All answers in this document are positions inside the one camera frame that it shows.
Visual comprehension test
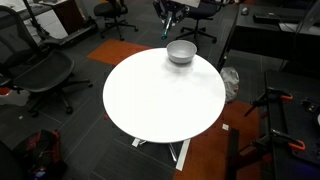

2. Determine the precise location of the teal marker pen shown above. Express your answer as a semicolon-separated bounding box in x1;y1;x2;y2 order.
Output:
161;15;172;40

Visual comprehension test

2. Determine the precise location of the orange handled clamp upper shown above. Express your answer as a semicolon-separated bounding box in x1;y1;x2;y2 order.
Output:
244;87;293;117

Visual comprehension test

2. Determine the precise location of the black computer mouse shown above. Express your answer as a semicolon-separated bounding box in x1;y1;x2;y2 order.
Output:
241;7;249;16

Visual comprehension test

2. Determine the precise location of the grey bowl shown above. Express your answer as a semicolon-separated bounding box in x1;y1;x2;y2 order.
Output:
166;40;197;64

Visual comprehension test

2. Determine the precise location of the black side table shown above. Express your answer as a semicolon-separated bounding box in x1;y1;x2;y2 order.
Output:
265;71;320;180

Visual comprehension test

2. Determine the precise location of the orange handled clamp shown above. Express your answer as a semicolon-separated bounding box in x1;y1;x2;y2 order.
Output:
244;87;293;117
253;129;306;151

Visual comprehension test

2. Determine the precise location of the white plastic bag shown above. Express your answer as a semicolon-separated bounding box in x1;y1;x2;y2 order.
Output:
220;67;240;103

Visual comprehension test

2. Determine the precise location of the black mesh office chair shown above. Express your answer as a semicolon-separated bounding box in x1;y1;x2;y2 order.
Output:
0;5;93;117

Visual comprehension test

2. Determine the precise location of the black keyboard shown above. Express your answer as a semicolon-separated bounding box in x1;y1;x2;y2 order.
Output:
253;13;303;24

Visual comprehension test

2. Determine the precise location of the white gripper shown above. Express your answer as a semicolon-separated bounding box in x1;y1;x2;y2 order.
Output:
153;0;200;25

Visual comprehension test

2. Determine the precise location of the round white table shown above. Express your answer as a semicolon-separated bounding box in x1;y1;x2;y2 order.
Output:
103;48;226;170

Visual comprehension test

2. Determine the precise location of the black office chair at desk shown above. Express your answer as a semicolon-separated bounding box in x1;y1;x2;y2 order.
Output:
176;0;231;43

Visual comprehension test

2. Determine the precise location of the orange handled clamp lower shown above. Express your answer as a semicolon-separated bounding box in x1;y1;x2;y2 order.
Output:
253;129;306;151

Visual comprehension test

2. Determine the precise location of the distant black office chair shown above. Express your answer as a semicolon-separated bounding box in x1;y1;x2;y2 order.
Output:
94;0;138;41

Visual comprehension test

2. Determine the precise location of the red black backpack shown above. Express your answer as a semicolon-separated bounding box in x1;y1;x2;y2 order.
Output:
13;130;67;180

